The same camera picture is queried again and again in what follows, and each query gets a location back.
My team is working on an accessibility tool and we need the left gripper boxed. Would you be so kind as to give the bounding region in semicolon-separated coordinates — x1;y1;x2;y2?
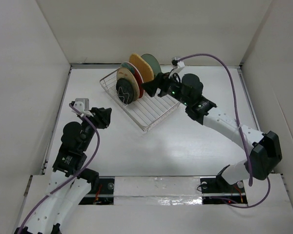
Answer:
79;106;111;151

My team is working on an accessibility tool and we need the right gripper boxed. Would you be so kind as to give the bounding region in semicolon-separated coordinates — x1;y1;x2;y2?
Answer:
140;70;190;107

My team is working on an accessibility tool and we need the wire dish rack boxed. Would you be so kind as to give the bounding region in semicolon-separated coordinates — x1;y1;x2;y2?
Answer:
100;71;180;132

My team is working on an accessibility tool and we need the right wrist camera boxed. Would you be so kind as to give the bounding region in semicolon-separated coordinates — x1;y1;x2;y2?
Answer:
171;57;185;74

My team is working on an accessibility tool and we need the orange woven oval plate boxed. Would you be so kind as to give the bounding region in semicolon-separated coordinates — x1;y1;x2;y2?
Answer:
129;53;154;82

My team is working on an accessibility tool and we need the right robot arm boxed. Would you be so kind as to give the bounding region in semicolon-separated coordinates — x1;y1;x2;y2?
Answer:
142;73;282;192

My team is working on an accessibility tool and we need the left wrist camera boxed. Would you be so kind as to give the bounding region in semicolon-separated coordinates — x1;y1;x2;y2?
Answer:
69;98;93;117

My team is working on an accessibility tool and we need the beige floral plate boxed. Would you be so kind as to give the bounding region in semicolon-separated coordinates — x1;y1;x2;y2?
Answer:
117;68;140;101

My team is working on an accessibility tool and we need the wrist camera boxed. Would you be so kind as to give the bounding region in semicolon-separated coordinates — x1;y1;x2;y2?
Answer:
69;98;93;117
171;57;185;74

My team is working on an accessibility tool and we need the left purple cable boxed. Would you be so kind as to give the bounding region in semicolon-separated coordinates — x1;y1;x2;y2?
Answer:
16;103;100;234

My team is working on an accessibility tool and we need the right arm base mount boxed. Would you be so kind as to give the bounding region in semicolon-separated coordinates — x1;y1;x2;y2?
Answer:
196;177;248;205

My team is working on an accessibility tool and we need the red and teal plate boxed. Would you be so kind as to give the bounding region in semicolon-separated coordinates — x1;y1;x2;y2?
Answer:
121;61;144;98

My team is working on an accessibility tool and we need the black round plate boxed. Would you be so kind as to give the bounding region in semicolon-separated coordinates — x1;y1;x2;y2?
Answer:
116;78;135;104

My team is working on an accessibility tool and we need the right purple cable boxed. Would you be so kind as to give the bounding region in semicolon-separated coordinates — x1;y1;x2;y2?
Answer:
177;53;271;208

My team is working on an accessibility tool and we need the purple cable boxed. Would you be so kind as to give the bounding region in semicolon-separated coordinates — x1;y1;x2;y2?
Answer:
16;103;100;234
177;53;271;208

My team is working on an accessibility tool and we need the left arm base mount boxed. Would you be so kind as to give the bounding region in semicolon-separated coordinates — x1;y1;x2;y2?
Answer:
79;176;115;205

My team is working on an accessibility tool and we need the light blue flower plate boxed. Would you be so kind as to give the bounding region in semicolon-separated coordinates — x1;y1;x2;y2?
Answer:
141;54;162;78

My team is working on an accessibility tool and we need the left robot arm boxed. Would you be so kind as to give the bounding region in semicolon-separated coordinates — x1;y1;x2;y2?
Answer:
15;101;112;234

